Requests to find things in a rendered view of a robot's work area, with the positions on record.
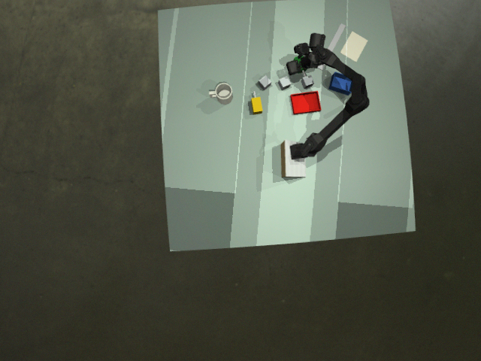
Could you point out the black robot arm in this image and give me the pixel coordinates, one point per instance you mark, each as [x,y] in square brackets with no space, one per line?
[356,103]

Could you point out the grey tapered cup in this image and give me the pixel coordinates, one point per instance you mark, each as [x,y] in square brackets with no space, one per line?
[223,93]

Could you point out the red tray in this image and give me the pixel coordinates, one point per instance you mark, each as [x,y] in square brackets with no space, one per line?
[303,103]

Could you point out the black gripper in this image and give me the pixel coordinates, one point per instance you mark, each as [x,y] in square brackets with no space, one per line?
[294,68]

